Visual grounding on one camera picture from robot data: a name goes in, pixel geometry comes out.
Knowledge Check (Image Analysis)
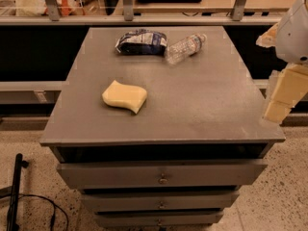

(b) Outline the yellow wavy sponge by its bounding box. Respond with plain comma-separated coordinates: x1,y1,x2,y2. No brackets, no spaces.
102,81,147,114

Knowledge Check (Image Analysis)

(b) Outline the blue white snack bag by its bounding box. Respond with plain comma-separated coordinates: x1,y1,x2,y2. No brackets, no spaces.
115,29,167,56

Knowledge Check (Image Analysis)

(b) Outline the black floor cable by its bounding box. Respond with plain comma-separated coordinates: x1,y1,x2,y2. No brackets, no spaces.
0,193,70,231

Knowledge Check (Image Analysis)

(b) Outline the black stand pole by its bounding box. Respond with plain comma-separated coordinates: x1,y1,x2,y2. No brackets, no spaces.
6,153,29,231

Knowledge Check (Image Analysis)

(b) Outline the top grey drawer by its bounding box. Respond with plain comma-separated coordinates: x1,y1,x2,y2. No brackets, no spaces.
57,159,267,190

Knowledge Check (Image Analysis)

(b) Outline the clear plastic water bottle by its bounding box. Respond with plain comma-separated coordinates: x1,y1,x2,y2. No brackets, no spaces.
165,34,207,64

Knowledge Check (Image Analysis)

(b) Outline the metal railing frame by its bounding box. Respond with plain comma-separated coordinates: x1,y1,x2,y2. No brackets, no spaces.
0,0,295,26

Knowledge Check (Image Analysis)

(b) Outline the bottom grey drawer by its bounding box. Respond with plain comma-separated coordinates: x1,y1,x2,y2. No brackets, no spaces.
95,211,223,227

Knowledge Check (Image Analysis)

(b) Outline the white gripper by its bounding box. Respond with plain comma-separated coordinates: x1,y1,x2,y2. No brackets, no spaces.
256,0,308,124

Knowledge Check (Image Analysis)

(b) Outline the grey drawer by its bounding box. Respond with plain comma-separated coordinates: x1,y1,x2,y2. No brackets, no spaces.
95,211,223,227
82,191,239,212
57,159,267,190

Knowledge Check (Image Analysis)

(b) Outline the grey drawer cabinet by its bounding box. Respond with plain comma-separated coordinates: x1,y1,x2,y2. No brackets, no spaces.
41,26,284,216

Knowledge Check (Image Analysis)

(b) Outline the middle grey drawer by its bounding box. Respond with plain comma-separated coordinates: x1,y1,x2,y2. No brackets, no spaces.
82,191,239,212

